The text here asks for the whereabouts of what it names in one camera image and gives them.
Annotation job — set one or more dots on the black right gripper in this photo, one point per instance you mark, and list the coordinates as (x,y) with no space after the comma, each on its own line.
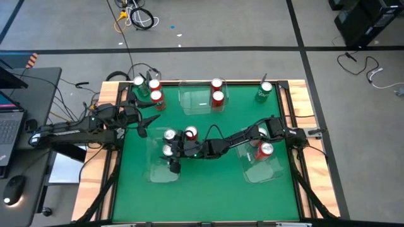
(192,149)

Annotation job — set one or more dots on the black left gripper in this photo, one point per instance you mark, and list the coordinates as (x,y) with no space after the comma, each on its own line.
(132,116)

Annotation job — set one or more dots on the clear plastic bin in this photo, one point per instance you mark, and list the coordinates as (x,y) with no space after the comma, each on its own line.
(161,171)
(262,171)
(195,101)

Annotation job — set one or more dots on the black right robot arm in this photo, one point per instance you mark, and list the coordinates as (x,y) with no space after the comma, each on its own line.
(240,137)

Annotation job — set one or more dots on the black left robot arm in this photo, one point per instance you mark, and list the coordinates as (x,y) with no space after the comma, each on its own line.
(69,134)

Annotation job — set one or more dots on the green table mat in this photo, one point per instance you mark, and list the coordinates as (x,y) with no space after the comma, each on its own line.
(214,195)

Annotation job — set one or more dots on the black desk base bar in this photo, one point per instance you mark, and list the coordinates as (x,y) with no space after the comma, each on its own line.
(71,154)

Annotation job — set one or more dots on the grey metal plate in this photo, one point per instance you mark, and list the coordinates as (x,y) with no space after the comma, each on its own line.
(66,168)

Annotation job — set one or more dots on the dark grey desk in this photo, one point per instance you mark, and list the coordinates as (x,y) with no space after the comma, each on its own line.
(41,94)

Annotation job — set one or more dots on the small black desk device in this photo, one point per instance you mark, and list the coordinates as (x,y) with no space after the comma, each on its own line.
(31,125)

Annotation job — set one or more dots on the black laptop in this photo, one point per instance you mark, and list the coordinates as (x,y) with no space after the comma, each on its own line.
(11,132)

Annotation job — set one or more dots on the black monitor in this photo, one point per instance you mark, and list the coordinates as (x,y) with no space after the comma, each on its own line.
(11,80)

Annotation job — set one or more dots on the black desk caster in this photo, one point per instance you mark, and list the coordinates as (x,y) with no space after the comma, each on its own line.
(47,212)

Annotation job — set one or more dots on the black computer mouse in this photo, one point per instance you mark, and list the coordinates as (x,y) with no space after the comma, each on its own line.
(15,187)

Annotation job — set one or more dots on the black equipment case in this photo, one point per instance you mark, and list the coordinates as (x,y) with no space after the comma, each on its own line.
(335,3)
(369,22)

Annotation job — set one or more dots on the grey power adapter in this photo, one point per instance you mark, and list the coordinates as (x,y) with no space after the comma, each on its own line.
(399,92)

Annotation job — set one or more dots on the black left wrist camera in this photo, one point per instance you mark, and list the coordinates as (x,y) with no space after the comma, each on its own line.
(142,132)

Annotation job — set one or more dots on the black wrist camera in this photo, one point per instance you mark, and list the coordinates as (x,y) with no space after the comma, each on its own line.
(142,132)
(175,167)

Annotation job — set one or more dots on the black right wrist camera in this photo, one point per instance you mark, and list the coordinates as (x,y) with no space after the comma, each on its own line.
(175,167)

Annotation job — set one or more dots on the black aluminium table frame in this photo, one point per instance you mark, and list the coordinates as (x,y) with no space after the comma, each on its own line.
(123,94)

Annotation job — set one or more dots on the grey arm base bracket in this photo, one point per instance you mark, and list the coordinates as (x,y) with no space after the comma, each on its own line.
(317,133)

